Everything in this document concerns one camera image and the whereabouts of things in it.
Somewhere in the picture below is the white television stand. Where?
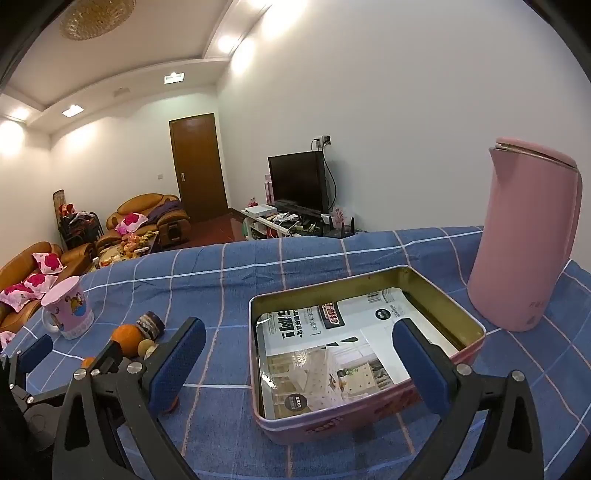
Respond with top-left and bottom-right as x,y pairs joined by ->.
241,205 -> 324,241

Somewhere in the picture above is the black rack with clothes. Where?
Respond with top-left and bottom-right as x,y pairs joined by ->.
58,212 -> 102,252

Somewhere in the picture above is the round golden ceiling lamp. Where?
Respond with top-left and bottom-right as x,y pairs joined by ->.
59,0 -> 137,41

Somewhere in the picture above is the blue checked tablecloth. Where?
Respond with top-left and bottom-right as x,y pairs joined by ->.
0,225 -> 591,480

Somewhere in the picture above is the pink electric kettle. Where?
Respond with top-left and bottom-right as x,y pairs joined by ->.
467,137 -> 583,333

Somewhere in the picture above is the coffee table with food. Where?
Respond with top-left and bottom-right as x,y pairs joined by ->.
92,231 -> 160,271

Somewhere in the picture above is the pink cartoon mug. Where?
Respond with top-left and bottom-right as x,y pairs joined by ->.
41,275 -> 95,341

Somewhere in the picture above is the pink floral cushion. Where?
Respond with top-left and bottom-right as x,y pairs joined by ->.
0,273 -> 58,308
32,252 -> 64,274
115,212 -> 148,235

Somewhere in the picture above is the brown wooden door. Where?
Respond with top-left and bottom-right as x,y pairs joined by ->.
168,113 -> 229,224

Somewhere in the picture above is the large orange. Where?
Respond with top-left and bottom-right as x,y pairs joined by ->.
112,324 -> 144,358

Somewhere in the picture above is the black television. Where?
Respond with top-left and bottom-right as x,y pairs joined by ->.
268,150 -> 329,217

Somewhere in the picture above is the pink metal tin box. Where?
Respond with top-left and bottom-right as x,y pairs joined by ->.
248,265 -> 487,446

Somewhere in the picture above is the brown leather armchair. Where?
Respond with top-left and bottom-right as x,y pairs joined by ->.
106,194 -> 192,245

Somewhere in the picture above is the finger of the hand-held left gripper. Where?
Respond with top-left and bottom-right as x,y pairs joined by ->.
7,333 -> 54,398
89,340 -> 125,378

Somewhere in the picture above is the black router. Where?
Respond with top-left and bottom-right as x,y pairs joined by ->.
323,217 -> 358,238

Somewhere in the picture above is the brown leather sofa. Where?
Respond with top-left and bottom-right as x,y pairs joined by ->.
0,242 -> 95,333

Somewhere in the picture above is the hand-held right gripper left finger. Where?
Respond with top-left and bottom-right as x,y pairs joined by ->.
52,318 -> 207,480

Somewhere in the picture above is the purple sugarcane piece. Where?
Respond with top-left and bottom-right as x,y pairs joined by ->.
137,311 -> 165,340

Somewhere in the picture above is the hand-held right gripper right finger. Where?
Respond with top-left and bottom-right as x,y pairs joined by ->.
392,318 -> 544,480

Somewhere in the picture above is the printed paper leaflet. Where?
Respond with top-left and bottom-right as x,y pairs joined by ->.
256,287 -> 462,409

